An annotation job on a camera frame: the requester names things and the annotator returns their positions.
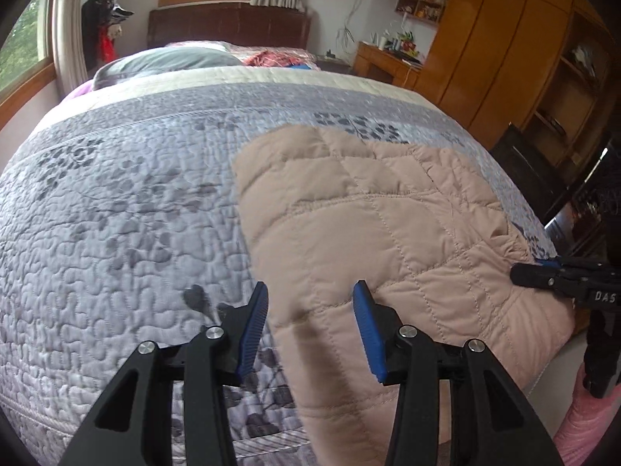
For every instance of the beige quilted jacket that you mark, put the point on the beige quilted jacket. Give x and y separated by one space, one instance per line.
364 213

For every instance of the black television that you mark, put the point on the black television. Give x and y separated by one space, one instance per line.
529 170

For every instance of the white curtain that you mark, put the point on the white curtain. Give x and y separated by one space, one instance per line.
68 34

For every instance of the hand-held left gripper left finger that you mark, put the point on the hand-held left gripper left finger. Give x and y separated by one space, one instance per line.
252 330

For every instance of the large wooden-framed window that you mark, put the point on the large wooden-framed window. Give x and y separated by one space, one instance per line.
24 43

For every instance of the grey pillow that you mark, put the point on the grey pillow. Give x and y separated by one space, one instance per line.
170 60

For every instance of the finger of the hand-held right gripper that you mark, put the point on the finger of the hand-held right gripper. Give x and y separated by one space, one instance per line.
533 276
550 263

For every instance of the grey leaf-pattern quilted bedspread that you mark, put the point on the grey leaf-pattern quilted bedspread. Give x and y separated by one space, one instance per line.
121 204

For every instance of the coat rack with hanging clothes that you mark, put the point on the coat rack with hanging clothes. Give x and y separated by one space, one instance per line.
97 19

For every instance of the wooden desk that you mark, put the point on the wooden desk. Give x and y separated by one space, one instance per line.
383 63

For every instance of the person's pink fleece clothing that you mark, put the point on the person's pink fleece clothing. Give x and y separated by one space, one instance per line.
587 427

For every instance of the wooden wall shelf with items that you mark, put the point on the wooden wall shelf with items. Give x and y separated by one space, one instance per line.
424 2

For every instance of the dark wooden headboard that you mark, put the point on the dark wooden headboard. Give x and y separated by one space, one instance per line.
228 24

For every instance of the pink blanket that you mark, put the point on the pink blanket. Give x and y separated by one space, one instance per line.
80 91

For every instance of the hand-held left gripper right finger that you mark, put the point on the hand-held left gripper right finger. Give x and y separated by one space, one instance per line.
371 335

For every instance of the red patterned cloth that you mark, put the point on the red patterned cloth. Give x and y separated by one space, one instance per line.
271 58

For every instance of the wooden wardrobe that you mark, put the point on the wooden wardrobe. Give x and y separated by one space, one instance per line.
485 34

